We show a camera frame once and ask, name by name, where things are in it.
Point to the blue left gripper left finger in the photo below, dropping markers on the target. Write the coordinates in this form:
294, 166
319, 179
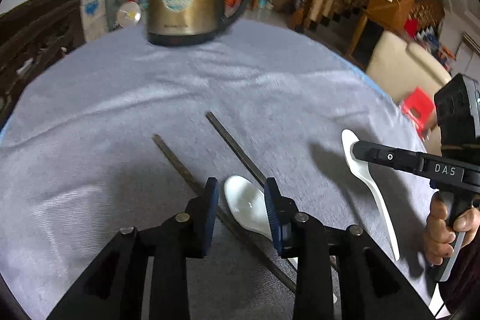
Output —
200, 226

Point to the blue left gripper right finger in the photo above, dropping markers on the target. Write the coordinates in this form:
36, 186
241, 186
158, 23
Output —
281, 211

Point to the white ceramic spoon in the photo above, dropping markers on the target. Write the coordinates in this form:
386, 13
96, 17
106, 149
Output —
246, 203

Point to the dark chopstick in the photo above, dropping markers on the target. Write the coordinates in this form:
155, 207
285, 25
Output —
237, 149
228, 222

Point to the white plastic spoon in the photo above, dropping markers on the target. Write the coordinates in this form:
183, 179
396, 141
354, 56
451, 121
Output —
361, 171

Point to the person's right hand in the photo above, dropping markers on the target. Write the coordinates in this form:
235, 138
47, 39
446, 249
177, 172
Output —
438, 237

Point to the red child chair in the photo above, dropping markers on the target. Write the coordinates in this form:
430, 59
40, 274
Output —
419, 108

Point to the grey table cloth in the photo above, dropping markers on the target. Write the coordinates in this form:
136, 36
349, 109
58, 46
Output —
78, 161

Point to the cream leather sofa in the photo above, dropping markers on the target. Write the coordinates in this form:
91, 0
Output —
399, 67

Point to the wooden stair railing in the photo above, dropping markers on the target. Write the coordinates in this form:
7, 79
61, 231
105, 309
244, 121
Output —
313, 13

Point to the small white fan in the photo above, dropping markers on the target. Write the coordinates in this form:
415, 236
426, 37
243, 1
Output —
129, 14

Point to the white chest freezer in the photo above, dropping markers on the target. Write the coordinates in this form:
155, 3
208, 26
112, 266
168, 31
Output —
93, 17

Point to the dark carved wooden sideboard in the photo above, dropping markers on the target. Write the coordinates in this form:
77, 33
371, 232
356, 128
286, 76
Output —
34, 36

